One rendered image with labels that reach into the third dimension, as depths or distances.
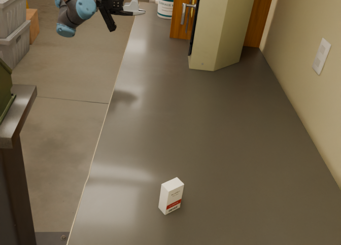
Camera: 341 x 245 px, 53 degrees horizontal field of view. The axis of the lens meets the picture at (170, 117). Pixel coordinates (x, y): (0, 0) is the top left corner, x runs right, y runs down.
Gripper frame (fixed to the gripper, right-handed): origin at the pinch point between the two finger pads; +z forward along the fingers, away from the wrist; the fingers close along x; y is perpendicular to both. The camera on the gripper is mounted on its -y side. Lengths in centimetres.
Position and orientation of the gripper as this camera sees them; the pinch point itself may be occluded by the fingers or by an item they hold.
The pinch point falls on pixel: (142, 13)
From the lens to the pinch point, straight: 150.8
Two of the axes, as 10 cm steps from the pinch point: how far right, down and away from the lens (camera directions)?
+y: 1.2, -8.3, -5.4
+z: 9.9, 0.9, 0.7
